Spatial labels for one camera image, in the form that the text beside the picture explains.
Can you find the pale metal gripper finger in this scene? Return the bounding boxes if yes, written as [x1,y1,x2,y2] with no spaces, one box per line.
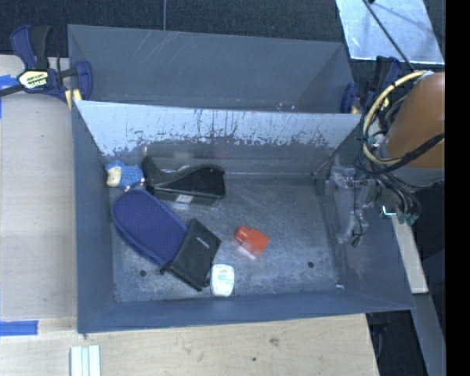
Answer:
[337,208,362,246]

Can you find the grey metal bin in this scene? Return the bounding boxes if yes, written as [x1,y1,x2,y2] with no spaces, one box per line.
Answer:
[66,23,417,334]

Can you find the red small block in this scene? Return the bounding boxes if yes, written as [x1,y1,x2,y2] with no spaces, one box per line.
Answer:
[231,226,270,261]

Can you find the white small container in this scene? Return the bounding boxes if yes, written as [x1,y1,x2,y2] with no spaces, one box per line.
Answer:
[209,263,236,298]

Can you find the black stapler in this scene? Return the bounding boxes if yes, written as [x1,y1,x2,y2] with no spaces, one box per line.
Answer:
[140,155,227,207]

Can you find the black pouch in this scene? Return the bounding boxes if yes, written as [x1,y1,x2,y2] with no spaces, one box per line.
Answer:
[159,218,222,292]

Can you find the blue oval fabric case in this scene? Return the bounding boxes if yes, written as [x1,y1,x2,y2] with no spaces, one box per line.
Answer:
[112,189,189,267]

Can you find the blue toy figure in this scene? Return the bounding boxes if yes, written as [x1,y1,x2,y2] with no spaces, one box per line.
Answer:
[103,159,147,193]

